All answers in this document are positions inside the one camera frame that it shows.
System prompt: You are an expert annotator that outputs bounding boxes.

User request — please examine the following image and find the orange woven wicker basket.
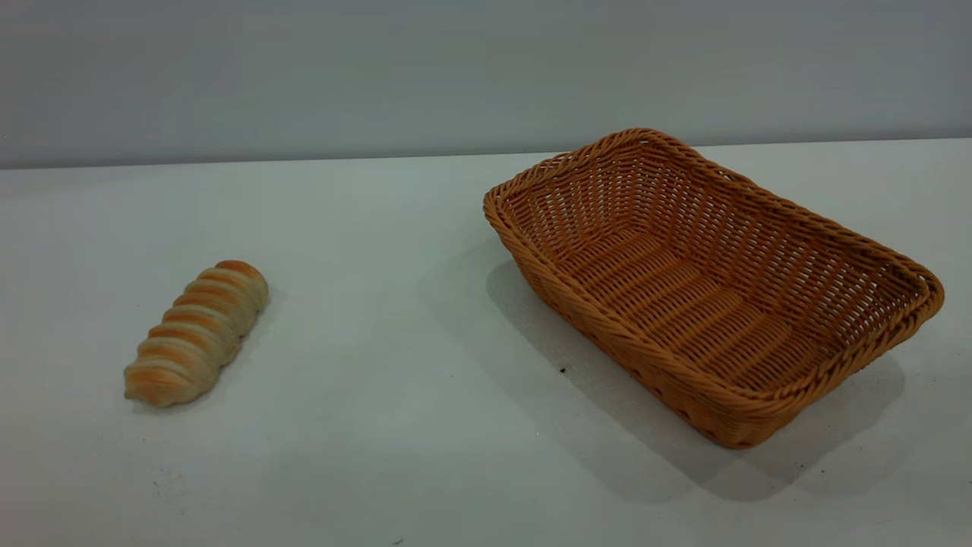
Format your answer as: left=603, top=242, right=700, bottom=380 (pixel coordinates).
left=483, top=128, right=945, bottom=450

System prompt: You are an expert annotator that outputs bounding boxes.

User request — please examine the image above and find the striped long bread roll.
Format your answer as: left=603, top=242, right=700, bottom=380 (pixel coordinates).
left=124, top=260, right=270, bottom=409

